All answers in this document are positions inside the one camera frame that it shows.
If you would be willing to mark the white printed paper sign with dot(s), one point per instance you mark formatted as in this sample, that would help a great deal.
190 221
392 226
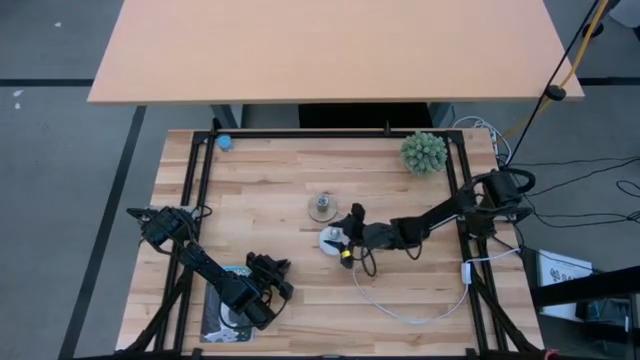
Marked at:
560 272

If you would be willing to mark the black aluminium table frame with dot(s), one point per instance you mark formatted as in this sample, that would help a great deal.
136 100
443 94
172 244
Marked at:
325 134

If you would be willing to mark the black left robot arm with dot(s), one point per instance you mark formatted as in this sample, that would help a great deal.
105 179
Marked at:
210 270

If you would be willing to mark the black shelf furniture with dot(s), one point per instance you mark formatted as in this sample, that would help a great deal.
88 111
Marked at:
590 287

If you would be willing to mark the clear round lamp socket base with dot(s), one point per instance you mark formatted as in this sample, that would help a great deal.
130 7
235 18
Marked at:
322 207

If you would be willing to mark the frosted white reflector lightbulb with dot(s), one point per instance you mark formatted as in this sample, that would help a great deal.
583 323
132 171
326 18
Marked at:
326 236

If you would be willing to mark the red knob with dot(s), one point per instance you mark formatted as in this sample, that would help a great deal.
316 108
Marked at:
550 354

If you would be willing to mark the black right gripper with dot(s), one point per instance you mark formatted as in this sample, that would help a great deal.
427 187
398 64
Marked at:
381 236

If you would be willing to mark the Yellowstone waterfall picture book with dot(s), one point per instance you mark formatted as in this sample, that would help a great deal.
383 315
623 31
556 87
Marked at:
210 320

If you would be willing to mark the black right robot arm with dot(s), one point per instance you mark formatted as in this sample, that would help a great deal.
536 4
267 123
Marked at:
435 215

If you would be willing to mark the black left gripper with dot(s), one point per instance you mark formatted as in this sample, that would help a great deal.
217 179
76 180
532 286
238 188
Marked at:
264 275

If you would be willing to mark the beige office desk top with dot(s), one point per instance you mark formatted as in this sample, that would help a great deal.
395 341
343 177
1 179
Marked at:
325 50

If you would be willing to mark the black round puck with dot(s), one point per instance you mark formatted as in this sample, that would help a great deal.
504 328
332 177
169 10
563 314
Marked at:
555 93
593 29

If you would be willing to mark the green spiky succulent plant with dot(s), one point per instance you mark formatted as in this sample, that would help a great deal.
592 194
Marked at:
424 154

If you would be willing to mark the grey desk leg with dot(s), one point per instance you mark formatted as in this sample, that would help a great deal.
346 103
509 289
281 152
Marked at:
227 116
440 115

